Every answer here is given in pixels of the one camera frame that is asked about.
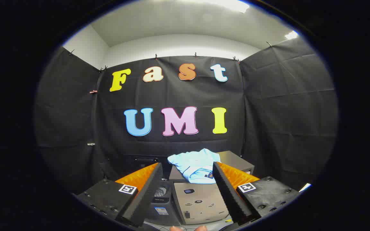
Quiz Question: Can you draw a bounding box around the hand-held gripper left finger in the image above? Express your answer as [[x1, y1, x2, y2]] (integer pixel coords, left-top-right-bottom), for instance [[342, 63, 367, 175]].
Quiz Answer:
[[76, 162, 163, 227]]

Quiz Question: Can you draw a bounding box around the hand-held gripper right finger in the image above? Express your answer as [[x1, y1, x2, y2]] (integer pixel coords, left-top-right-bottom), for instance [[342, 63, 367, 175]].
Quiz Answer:
[[212, 161, 301, 226]]

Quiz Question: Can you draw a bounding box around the grey washing machine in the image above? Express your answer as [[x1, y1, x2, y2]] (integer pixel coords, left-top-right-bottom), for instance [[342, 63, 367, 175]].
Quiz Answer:
[[143, 176, 182, 227]]

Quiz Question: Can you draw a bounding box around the dark transparent washing machine lid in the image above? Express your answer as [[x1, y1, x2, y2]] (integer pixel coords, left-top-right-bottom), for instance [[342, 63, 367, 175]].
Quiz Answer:
[[122, 154, 170, 180]]

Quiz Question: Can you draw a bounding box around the light blue shirt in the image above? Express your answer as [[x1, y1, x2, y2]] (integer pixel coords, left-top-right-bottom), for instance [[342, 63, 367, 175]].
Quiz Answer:
[[167, 148, 221, 184]]

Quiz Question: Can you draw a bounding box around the grey cabinet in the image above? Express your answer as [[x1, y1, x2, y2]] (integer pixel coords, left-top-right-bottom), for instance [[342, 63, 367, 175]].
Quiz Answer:
[[169, 151, 255, 225]]

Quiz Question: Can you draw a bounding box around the black backdrop cloth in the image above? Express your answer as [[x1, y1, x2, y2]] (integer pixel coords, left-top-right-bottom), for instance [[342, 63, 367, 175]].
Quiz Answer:
[[34, 37, 338, 193]]

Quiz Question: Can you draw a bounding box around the row of black clips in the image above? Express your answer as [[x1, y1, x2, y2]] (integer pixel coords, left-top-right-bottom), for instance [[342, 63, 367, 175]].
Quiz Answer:
[[69, 41, 273, 72]]

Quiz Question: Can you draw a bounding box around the long ceiling light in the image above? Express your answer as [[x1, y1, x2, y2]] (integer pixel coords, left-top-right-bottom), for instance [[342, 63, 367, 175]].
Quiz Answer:
[[204, 0, 250, 13]]

